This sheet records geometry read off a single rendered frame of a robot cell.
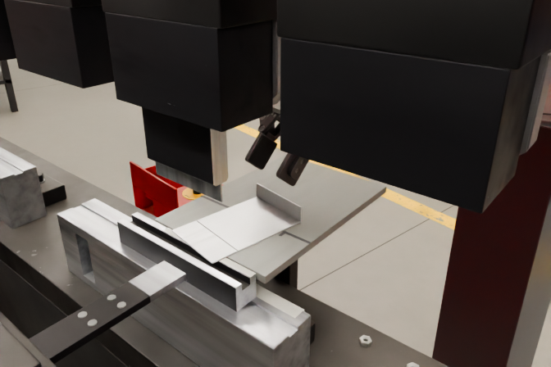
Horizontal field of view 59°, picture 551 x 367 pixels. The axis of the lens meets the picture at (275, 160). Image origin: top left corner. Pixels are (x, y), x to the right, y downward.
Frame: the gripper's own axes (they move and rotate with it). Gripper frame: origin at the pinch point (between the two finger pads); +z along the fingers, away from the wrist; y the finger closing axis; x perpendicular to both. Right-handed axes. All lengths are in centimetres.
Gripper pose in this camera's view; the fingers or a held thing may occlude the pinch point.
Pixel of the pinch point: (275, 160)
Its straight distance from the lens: 59.3
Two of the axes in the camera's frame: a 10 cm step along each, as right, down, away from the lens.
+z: -5.0, 8.7, -0.7
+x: 6.0, 4.0, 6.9
